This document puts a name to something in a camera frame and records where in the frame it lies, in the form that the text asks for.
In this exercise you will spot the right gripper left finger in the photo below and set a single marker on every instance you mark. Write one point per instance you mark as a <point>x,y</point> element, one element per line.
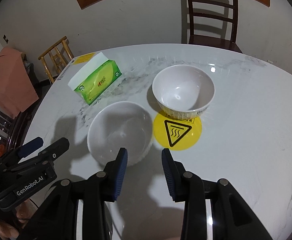
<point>115,172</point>

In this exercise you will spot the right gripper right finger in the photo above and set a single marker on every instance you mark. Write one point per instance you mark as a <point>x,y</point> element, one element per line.
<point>173,171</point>

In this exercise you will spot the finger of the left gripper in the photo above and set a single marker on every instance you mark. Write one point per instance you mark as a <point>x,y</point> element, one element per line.
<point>53,152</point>
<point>30,147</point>

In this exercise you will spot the white bowl blue base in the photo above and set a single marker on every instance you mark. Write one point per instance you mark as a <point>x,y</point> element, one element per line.
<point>122,124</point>

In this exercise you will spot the white bowl orange base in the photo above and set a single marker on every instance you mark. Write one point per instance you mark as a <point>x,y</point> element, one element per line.
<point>182,91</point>

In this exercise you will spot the person's left hand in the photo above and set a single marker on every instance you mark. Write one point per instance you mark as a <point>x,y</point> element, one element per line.
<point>12,224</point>

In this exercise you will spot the dark wooden bench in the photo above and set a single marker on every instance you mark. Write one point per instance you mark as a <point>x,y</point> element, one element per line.
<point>13,130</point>

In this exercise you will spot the yellow hot warning sticker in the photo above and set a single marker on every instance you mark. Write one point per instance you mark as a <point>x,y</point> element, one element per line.
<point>177,135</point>

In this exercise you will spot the pink cloth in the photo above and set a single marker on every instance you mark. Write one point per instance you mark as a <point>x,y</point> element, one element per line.
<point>17,93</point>

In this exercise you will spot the bamboo chair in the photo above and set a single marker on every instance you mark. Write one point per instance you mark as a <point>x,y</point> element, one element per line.
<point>60,54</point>

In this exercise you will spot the green tissue box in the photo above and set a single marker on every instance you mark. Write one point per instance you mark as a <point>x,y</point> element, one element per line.
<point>94,77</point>

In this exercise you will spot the yellow corner label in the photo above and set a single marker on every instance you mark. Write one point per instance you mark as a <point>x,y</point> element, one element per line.
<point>83,58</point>

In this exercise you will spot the dark wooden chair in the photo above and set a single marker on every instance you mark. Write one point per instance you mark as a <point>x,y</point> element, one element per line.
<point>230,16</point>

